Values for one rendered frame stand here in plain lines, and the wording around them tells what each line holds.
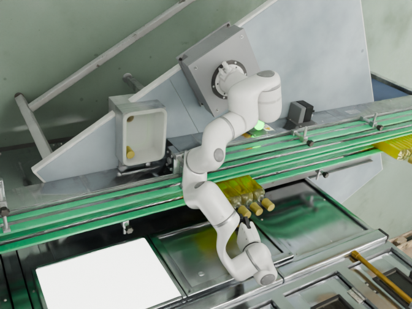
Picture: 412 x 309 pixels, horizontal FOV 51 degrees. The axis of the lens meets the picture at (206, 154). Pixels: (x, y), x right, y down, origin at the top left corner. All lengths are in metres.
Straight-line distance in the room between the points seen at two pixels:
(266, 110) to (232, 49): 0.33
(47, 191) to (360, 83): 1.64
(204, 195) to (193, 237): 0.48
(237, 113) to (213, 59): 0.34
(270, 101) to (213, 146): 0.28
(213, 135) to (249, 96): 0.17
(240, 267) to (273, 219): 0.62
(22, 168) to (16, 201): 0.59
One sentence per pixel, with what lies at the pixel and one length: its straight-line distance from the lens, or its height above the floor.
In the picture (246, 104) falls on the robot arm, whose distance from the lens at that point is 1.34.
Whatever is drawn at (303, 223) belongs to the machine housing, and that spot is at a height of 1.15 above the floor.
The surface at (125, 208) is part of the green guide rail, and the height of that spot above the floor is 0.91.
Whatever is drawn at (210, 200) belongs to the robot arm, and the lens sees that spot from 1.27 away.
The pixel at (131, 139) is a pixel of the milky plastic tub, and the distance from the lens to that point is 1.71.
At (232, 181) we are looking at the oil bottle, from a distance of 1.79.
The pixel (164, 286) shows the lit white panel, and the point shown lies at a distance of 1.53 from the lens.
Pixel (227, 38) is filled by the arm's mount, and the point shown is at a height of 0.86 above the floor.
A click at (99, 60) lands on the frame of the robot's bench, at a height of 0.20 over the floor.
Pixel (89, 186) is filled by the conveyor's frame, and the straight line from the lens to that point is 1.66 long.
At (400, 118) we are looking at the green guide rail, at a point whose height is 0.94.
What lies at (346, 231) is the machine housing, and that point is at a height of 1.27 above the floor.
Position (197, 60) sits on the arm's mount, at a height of 0.85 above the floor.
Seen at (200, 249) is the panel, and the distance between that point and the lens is 1.68.
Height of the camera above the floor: 2.16
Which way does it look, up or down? 46 degrees down
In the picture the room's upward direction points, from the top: 134 degrees clockwise
